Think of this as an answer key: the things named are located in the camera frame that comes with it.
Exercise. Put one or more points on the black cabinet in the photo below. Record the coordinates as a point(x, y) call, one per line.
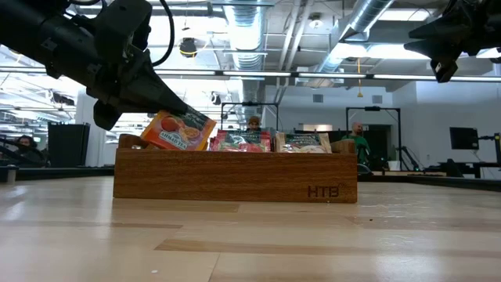
point(68, 145)

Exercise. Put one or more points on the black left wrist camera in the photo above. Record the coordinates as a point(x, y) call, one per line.
point(121, 19)

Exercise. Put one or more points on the yellow hanging pendant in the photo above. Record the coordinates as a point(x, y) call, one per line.
point(359, 94)

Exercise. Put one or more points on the person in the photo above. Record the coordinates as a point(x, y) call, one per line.
point(27, 149)
point(358, 145)
point(254, 123)

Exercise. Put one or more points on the grey cup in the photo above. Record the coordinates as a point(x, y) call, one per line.
point(11, 174)

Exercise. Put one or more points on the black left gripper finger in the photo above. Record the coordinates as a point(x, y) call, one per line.
point(156, 94)
point(137, 110)

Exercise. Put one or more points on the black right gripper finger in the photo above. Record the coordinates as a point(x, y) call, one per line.
point(450, 27)
point(442, 48)

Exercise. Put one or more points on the black desk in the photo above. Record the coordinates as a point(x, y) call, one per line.
point(481, 164)

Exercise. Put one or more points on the wooden compartment tea box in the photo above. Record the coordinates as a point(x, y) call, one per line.
point(235, 176)

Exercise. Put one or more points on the black wall monitor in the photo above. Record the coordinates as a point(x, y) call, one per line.
point(463, 138)

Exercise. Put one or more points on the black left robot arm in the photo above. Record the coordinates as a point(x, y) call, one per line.
point(23, 27)

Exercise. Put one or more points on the ceiling light strip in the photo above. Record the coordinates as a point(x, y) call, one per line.
point(407, 77)
point(235, 73)

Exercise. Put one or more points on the small white pot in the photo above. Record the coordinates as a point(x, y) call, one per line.
point(394, 166)

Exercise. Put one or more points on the beige tea packet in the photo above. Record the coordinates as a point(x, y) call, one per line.
point(303, 144)

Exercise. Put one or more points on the silver ceiling duct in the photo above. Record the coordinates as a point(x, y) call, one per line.
point(246, 35)
point(364, 15)

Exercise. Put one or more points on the red strawberry tea packet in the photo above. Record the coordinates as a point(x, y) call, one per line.
point(213, 145)
point(242, 143)

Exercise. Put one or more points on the white square column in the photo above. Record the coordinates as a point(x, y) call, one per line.
point(98, 149)

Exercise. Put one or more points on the black hanging ceiling camera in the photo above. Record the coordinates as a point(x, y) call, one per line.
point(188, 46)

